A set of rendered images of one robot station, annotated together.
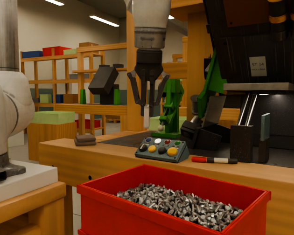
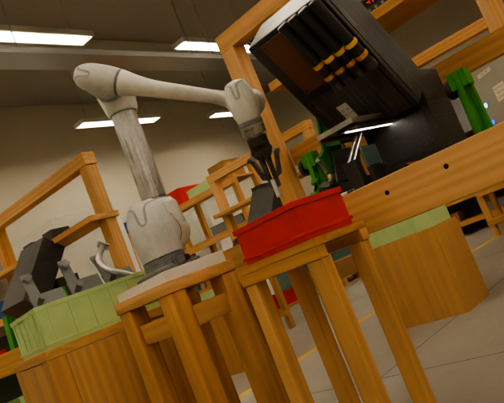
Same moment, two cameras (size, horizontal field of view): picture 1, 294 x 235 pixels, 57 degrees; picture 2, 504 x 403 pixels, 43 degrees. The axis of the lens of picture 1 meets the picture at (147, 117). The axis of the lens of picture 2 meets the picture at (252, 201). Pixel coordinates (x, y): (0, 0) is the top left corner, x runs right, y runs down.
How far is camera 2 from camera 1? 153 cm
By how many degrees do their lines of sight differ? 16
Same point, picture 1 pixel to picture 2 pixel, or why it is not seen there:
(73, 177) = not seen: hidden behind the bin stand
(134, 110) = not seen: hidden behind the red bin
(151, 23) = (246, 117)
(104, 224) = (254, 242)
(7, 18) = (147, 159)
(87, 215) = (244, 245)
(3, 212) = (196, 276)
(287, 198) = (376, 193)
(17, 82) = (170, 203)
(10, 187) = (194, 263)
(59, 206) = (233, 277)
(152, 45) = (254, 133)
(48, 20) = not seen: hidden behind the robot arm
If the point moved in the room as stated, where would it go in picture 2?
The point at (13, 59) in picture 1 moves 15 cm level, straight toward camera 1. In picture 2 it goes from (161, 188) to (163, 179)
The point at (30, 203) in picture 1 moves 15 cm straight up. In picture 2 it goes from (211, 271) to (195, 231)
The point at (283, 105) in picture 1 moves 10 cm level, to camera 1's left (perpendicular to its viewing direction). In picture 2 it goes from (400, 131) to (374, 141)
